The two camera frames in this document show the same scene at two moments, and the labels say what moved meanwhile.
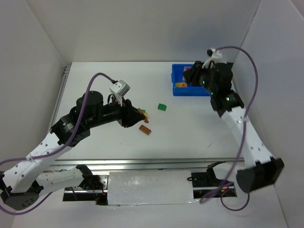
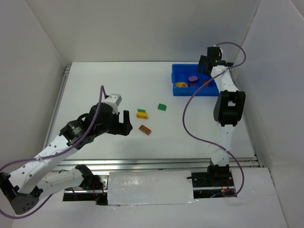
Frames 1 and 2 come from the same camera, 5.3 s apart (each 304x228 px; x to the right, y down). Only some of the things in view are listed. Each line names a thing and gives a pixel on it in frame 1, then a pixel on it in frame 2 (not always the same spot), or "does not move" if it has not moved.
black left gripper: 127,115 -> 118,127
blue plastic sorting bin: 176,76 does not move
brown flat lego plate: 145,129 does not move
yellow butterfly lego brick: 181,84 does not move
